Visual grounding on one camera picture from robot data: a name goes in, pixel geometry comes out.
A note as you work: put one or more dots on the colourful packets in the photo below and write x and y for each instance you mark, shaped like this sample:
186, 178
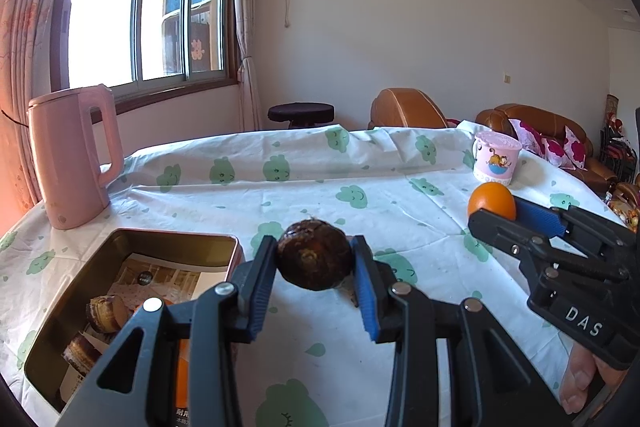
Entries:
625, 207

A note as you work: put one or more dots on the floral pink pillow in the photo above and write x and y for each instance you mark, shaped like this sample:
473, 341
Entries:
550, 144

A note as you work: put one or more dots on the printed paper leaflet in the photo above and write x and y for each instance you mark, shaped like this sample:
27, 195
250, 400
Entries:
165, 277

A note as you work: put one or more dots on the brown leather armchair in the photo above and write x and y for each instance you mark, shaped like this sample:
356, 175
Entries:
405, 109

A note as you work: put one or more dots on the brown leather sofa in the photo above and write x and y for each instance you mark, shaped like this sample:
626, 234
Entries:
500, 119

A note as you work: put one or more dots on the dark metal chair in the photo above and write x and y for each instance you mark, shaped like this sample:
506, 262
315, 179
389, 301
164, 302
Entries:
617, 152

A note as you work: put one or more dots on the dark round stool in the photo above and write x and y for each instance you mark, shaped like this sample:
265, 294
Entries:
300, 112

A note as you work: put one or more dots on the person's right hand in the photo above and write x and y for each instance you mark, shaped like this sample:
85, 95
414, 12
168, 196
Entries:
575, 382

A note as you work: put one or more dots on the sliding glass window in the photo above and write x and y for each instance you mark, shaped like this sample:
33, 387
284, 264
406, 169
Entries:
125, 7

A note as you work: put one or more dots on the pink electric kettle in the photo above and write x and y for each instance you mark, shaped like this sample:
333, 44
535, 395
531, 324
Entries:
70, 157

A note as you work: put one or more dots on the pink cartoon cup with lid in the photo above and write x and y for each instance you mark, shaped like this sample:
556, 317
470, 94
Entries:
495, 162

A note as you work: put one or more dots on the pink window sticker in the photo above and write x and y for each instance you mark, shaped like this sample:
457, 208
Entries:
198, 49

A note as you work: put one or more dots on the white cloud-print tablecloth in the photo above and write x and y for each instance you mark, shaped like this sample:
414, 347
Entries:
300, 177

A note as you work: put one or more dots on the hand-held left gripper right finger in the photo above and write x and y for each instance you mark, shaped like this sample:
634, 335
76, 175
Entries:
362, 297

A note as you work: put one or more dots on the pink floral curtain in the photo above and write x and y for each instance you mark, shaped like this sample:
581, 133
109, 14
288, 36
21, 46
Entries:
25, 82

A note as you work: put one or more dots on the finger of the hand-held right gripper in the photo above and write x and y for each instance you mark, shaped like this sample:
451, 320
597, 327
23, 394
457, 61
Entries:
505, 229
542, 219

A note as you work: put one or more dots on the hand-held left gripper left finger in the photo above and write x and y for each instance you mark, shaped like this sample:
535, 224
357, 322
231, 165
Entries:
260, 292

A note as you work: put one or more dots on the brown round taro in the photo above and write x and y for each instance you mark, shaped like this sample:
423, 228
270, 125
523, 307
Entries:
312, 254

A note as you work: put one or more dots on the pink tin box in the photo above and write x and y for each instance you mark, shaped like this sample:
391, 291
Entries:
100, 257

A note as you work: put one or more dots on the beige tied curtain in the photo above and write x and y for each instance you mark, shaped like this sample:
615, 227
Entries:
247, 32

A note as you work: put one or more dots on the orange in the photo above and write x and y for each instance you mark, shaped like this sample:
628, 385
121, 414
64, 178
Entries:
490, 202
182, 372

